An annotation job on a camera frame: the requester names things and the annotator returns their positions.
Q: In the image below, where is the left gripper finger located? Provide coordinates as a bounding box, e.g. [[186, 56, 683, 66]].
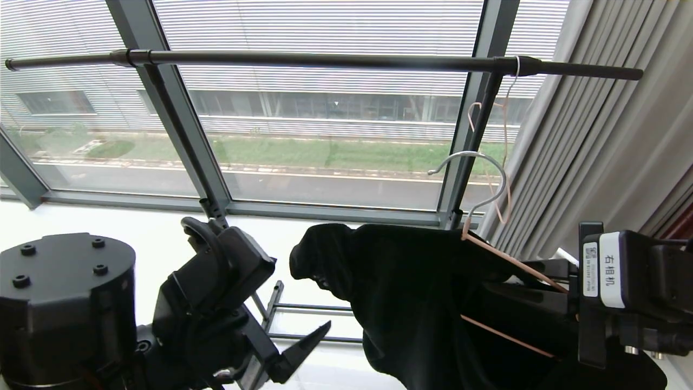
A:
[[269, 321, 332, 384]]

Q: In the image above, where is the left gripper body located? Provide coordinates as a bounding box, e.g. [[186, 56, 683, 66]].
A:
[[233, 295, 285, 390]]

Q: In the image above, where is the black garment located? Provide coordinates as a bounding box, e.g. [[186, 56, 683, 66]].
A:
[[289, 222, 668, 390]]

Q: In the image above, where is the pink clothes hanger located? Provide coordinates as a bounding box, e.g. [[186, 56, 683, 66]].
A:
[[428, 151, 570, 359], [466, 76, 521, 225]]

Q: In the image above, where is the black clothes rack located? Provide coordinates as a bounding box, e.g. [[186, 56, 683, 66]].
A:
[[5, 49, 644, 347]]

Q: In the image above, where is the beige curtain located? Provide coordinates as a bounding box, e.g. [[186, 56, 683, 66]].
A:
[[479, 0, 693, 261]]

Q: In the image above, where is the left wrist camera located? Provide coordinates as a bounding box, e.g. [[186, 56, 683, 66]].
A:
[[152, 217, 277, 336]]

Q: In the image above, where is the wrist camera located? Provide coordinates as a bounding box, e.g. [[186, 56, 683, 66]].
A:
[[152, 217, 277, 336], [578, 221, 693, 370]]

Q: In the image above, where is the black cable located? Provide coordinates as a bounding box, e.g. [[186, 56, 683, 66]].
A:
[[180, 217, 229, 262]]

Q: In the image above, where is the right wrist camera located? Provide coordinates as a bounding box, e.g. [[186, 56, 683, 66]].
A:
[[578, 221, 693, 370]]

